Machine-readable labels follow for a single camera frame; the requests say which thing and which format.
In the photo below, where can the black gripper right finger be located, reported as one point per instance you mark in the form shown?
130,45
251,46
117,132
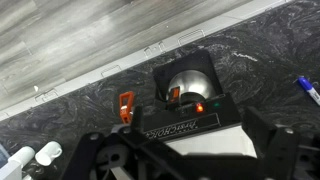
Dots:
286,153

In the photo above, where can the steel coffee carafe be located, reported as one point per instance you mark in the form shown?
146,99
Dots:
193,83

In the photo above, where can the black steel coffee maker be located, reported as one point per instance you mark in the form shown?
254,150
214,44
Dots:
200,118

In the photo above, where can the white ceramic mug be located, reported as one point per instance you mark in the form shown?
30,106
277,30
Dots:
48,153
22,155

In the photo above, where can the white plastic box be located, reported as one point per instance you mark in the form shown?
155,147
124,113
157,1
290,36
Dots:
10,171

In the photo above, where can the blue capped marker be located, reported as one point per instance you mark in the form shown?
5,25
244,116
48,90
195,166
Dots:
308,87

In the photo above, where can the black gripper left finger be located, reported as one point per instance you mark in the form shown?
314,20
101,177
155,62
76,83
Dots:
100,156

